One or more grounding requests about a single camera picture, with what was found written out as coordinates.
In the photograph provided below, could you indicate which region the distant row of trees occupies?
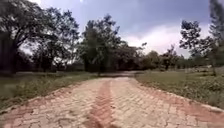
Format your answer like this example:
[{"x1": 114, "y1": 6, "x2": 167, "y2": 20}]
[{"x1": 113, "y1": 41, "x2": 224, "y2": 72}]

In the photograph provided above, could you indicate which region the large spreading tree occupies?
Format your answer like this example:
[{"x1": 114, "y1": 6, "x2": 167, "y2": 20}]
[{"x1": 0, "y1": 0, "x2": 81, "y2": 75}]

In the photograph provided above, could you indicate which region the grass verge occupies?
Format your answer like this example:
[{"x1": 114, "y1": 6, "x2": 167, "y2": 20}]
[
  {"x1": 133, "y1": 67, "x2": 224, "y2": 110},
  {"x1": 0, "y1": 71, "x2": 101, "y2": 113}
]

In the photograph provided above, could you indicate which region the small thin-trunk tree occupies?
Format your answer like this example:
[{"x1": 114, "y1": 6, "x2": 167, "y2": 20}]
[{"x1": 179, "y1": 19, "x2": 219, "y2": 76}]

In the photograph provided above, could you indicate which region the dense dark tree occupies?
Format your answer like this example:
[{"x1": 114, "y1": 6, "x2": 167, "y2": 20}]
[{"x1": 77, "y1": 14, "x2": 125, "y2": 74}]

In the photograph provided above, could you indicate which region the pale kerb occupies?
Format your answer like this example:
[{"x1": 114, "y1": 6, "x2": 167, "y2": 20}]
[
  {"x1": 133, "y1": 79, "x2": 224, "y2": 114},
  {"x1": 0, "y1": 81, "x2": 86, "y2": 116}
]

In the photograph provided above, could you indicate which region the tall leafy tree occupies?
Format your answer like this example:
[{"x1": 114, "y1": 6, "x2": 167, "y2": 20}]
[{"x1": 208, "y1": 0, "x2": 224, "y2": 68}]

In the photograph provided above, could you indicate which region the red brick path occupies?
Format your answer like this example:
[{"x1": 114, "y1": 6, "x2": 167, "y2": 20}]
[{"x1": 0, "y1": 75, "x2": 224, "y2": 128}]

